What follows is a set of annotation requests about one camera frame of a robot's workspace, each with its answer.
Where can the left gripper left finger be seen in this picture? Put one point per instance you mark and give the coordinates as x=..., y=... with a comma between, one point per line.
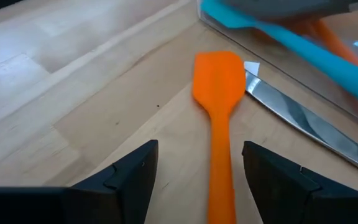
x=89, y=205

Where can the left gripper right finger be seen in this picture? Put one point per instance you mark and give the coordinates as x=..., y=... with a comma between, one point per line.
x=291, y=202

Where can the long orange spatula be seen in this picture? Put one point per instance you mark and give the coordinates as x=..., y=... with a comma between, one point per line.
x=219, y=93

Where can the teal silicone spatula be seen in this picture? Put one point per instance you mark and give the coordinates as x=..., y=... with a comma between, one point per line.
x=322, y=59

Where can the small orange spatula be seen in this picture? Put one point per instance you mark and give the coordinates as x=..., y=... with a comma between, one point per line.
x=334, y=43

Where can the black slotted turner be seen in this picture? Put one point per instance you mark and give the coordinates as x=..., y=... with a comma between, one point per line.
x=291, y=7

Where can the clear plastic bin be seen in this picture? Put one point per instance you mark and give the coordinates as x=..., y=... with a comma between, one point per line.
x=291, y=71

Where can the white tape marker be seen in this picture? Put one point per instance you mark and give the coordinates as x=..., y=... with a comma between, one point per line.
x=252, y=67

